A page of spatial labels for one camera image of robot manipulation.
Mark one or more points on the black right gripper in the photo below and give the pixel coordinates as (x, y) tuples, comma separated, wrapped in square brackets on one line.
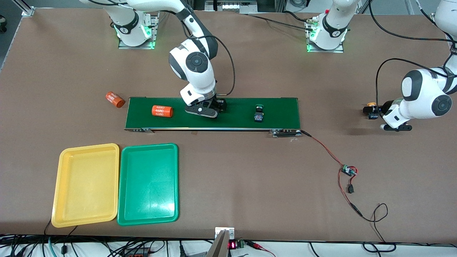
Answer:
[(216, 104)]

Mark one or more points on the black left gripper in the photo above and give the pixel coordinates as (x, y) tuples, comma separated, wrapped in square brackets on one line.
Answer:
[(386, 106)]

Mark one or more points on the yellow push button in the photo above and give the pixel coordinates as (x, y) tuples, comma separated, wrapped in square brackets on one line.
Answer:
[(372, 104)]

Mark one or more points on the green push button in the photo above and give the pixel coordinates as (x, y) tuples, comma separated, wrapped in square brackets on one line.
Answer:
[(259, 116)]

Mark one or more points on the orange cylinder battery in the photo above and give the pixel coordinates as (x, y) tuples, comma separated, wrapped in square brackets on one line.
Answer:
[(162, 111), (115, 100)]

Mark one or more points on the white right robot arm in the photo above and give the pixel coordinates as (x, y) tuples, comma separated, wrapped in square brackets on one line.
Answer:
[(200, 84)]

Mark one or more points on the green conveyor belt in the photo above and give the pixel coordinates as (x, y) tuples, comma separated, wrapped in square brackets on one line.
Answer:
[(235, 114)]

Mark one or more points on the small green circuit board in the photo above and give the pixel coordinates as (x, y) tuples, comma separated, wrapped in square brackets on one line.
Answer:
[(347, 170)]

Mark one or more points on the aluminium rack with lights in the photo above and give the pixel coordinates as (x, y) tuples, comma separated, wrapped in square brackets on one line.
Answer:
[(232, 6)]

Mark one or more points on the green plastic tray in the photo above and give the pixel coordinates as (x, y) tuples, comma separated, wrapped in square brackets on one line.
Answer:
[(148, 185)]

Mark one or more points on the red digit display module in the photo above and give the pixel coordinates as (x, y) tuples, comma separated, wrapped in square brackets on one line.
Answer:
[(232, 245)]

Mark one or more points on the red black clip lead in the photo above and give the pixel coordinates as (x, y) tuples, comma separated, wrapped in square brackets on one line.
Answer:
[(260, 247)]

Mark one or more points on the yellow plastic tray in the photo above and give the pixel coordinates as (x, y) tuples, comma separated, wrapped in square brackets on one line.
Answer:
[(85, 185)]

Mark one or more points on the red black power strip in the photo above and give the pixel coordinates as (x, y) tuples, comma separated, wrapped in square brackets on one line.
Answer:
[(135, 253)]

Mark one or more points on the black caster wheel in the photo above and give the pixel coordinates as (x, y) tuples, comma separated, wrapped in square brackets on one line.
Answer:
[(2, 23)]

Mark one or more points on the grey metal camera mount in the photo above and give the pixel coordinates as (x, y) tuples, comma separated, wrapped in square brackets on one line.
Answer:
[(221, 246)]

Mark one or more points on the aluminium frame profile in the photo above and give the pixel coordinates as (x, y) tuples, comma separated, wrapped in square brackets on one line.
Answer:
[(28, 11)]

